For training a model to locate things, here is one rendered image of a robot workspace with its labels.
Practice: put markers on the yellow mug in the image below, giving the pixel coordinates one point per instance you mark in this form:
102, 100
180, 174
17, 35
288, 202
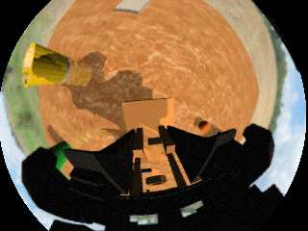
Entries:
43, 66

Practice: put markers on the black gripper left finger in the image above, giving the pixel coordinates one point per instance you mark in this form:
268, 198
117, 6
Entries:
114, 161

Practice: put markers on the orange ball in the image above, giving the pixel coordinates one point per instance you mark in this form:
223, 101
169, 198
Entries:
204, 125

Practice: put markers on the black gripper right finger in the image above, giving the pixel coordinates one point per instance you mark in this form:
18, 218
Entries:
195, 151

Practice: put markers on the beige flat rectangular block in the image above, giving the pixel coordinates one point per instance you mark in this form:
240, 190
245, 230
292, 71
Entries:
132, 6

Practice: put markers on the green cup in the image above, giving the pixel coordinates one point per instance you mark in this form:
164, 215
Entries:
59, 152

